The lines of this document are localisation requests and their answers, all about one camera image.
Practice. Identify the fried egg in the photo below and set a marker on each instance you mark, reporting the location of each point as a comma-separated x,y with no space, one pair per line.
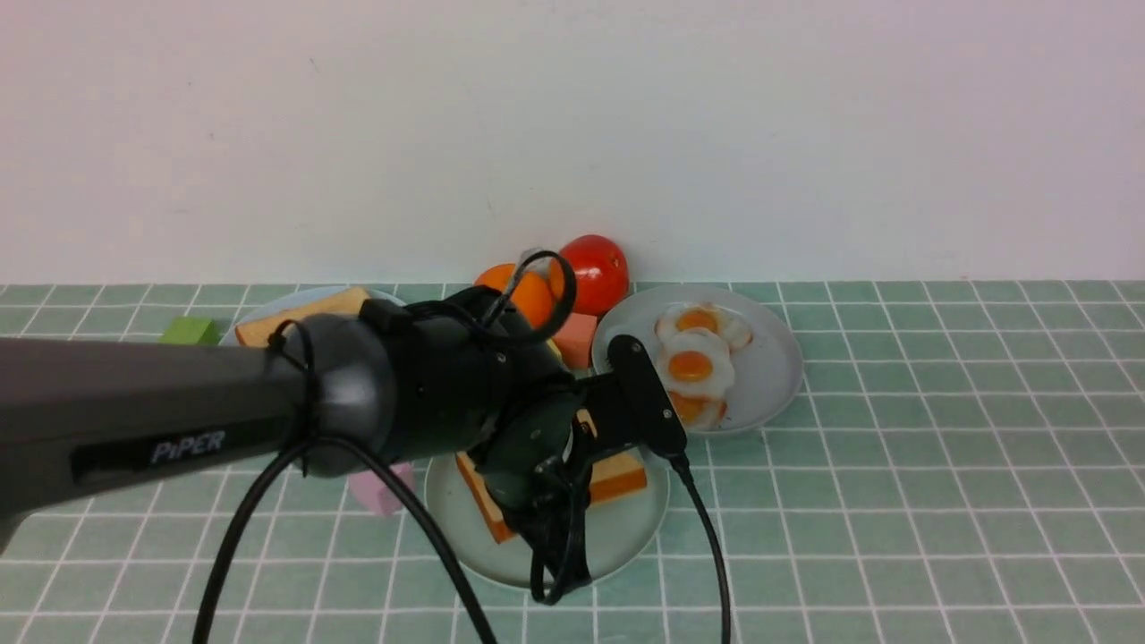
698,414
684,316
696,364

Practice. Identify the red tomato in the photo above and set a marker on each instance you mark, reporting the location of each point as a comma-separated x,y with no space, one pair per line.
601,273

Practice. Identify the grey egg plate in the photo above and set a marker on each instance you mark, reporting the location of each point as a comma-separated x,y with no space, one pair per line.
769,371

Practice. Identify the salmon foam cube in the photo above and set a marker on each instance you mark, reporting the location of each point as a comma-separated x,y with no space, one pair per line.
575,338

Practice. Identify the orange fruit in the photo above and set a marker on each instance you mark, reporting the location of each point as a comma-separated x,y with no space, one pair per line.
531,296

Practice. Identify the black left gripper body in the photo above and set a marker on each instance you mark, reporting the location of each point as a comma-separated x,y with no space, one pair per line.
537,468

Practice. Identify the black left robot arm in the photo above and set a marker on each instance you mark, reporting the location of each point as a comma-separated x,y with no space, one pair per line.
333,394

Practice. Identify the toast slice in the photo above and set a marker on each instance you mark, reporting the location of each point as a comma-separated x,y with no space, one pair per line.
304,316
615,477

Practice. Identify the teal centre plate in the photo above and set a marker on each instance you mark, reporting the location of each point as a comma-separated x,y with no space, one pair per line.
616,531

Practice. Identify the light blue bread plate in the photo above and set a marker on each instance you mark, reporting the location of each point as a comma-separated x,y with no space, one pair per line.
268,310

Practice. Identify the pink foam cube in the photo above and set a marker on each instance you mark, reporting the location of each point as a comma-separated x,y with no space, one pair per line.
375,495

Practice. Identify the green foam cube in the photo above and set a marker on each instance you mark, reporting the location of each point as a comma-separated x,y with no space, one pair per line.
191,331

